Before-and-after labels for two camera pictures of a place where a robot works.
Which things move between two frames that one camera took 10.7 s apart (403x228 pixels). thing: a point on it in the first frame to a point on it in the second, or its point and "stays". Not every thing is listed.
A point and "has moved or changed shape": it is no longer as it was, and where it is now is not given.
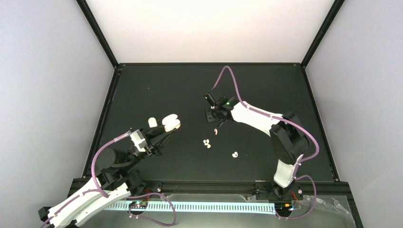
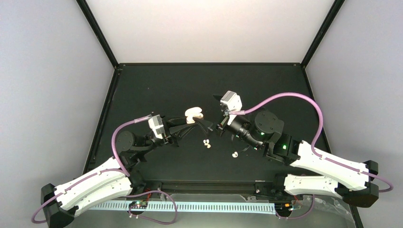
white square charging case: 171,122 has moved or changed shape
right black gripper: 210,118 to 205,124
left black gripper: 156,140 to 172,126
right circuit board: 284,206 stays
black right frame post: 336,7 stays
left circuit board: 137,204 stays
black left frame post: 103,40 stays
